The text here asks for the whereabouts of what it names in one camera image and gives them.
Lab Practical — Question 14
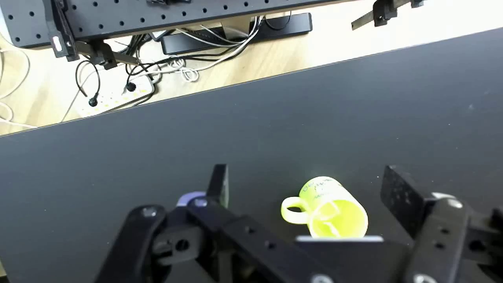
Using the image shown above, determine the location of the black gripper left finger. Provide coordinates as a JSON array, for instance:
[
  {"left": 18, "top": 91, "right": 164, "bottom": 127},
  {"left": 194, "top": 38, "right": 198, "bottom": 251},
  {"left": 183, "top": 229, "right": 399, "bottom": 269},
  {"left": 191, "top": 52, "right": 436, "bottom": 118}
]
[{"left": 94, "top": 163, "right": 341, "bottom": 283}]

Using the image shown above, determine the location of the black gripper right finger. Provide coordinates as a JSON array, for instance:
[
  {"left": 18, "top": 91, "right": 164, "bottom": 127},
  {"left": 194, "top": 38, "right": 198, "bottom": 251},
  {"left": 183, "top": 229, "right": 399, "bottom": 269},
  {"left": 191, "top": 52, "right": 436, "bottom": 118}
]
[{"left": 380, "top": 165, "right": 503, "bottom": 283}]

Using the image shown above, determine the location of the yellow mug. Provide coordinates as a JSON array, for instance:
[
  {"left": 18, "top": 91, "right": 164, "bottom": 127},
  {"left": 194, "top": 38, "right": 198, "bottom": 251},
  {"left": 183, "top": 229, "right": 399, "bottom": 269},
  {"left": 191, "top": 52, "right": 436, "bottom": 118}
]
[{"left": 279, "top": 176, "right": 367, "bottom": 239}]

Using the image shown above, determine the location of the black power strip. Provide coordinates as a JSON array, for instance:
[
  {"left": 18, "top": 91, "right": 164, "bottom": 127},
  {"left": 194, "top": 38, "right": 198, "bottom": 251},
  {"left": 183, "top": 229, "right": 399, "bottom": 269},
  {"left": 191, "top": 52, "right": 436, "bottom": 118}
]
[{"left": 158, "top": 12, "right": 312, "bottom": 55}]

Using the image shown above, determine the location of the black clamp on board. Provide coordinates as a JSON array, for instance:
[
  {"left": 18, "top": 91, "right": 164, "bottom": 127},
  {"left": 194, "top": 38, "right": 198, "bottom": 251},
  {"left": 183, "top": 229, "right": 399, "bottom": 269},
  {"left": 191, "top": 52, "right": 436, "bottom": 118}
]
[{"left": 42, "top": 0, "right": 116, "bottom": 69}]

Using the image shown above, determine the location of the black perforated board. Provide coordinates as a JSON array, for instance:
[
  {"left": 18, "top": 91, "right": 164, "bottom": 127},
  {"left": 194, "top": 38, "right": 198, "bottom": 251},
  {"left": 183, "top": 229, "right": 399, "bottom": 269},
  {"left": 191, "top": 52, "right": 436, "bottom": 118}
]
[{"left": 0, "top": 0, "right": 333, "bottom": 47}]

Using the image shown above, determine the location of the white cable bundle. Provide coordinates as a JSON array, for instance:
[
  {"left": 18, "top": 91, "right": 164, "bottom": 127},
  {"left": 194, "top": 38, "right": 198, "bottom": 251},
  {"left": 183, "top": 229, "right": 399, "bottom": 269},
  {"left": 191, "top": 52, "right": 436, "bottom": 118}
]
[{"left": 150, "top": 14, "right": 265, "bottom": 85}]

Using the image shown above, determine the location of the black cable with plug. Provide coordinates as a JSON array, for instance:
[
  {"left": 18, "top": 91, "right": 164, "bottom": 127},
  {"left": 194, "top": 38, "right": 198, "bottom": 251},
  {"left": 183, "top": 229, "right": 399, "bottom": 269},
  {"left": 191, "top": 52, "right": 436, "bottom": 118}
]
[{"left": 73, "top": 33, "right": 158, "bottom": 115}]

